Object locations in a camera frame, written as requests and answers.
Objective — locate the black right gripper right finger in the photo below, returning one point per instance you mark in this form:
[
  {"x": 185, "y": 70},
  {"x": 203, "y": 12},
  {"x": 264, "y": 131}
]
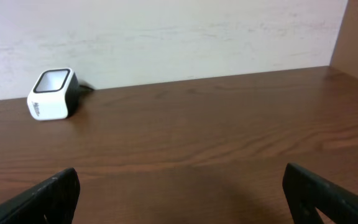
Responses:
[{"x": 308, "y": 193}]

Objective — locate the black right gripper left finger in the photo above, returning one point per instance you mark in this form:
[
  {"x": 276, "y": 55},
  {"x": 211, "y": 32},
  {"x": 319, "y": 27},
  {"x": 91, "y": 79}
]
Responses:
[{"x": 52, "y": 201}]

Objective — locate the white barcode scanner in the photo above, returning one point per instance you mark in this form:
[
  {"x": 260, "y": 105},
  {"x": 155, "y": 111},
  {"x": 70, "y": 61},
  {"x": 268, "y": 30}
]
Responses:
[{"x": 55, "y": 95}]

